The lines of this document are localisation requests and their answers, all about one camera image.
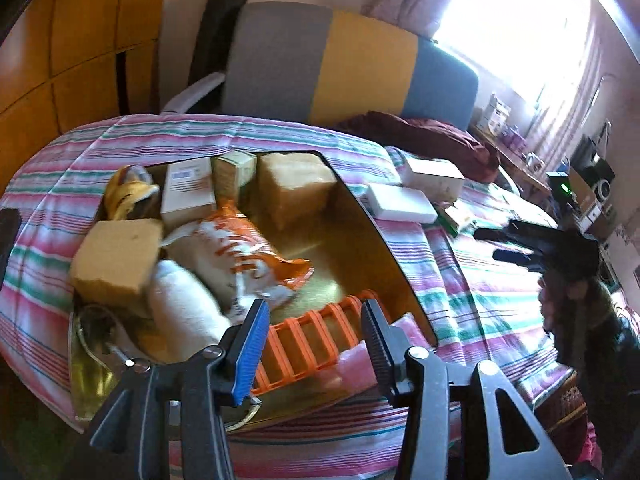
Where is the yellow plush toy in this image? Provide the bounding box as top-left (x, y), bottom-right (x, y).
top-left (102, 167), bottom-right (161, 222)

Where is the flat white box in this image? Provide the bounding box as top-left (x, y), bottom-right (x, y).
top-left (360, 182), bottom-right (439, 224)

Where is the black speaker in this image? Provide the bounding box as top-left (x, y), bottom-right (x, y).
top-left (570, 135), bottom-right (617, 202)

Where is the gold square tin tray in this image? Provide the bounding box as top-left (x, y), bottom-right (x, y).
top-left (67, 149), bottom-right (441, 431)

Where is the printed carton on desk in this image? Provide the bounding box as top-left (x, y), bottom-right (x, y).
top-left (475, 92), bottom-right (514, 134)

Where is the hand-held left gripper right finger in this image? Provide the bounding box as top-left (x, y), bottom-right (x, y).
top-left (360, 299), bottom-right (571, 480)

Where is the white carton box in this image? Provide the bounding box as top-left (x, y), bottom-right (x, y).
top-left (401, 157), bottom-right (467, 202)

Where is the small green box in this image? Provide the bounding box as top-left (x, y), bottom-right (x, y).
top-left (439, 205), bottom-right (474, 234)

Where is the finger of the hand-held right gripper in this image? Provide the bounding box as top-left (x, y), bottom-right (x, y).
top-left (492, 249), bottom-right (536, 273)
top-left (474, 220), bottom-right (540, 251)

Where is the grey yellow blue chair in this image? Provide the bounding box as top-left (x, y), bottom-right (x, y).
top-left (160, 2), bottom-right (481, 131)

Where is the pink plastic packet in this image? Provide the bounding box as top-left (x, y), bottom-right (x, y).
top-left (334, 312), bottom-right (427, 392)

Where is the white towel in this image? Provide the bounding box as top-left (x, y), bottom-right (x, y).
top-left (147, 260), bottom-right (236, 361)

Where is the small gold carton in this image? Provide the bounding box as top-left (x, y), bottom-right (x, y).
top-left (212, 152), bottom-right (258, 202)

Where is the person's right forearm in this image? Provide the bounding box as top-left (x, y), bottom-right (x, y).
top-left (582, 280), bottom-right (640, 436)

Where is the orange white snack packet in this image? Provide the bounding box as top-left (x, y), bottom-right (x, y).
top-left (165, 200), bottom-right (315, 312)

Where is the black rolled mat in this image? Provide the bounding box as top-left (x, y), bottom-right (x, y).
top-left (187, 0), bottom-right (251, 96)

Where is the wooden desk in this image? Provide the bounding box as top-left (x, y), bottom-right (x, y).
top-left (470, 125), bottom-right (561, 196)

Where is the pink curtain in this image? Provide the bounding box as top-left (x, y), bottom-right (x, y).
top-left (520, 10), bottom-right (606, 161)

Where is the brown cardboard box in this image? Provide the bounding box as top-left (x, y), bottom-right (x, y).
top-left (257, 152), bottom-right (337, 231)

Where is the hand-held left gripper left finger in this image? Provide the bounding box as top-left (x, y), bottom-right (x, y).
top-left (90, 299), bottom-right (271, 480)

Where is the yellow sponge block front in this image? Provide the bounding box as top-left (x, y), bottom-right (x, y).
top-left (69, 219), bottom-right (165, 307)

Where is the maroon quilted jacket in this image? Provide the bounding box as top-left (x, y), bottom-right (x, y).
top-left (332, 110), bottom-right (501, 183)

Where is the white box with barcode label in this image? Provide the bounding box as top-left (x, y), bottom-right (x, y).
top-left (161, 157), bottom-right (217, 228)

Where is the orange plastic rack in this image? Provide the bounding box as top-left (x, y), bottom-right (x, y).
top-left (250, 290), bottom-right (382, 399)

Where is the pink green striped tablecloth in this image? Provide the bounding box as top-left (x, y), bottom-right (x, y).
top-left (0, 114), bottom-right (576, 480)

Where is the wooden cabinet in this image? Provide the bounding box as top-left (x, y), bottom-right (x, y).
top-left (0, 0), bottom-right (171, 171)

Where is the person's right hand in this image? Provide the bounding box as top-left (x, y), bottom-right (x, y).
top-left (539, 280), bottom-right (567, 336)

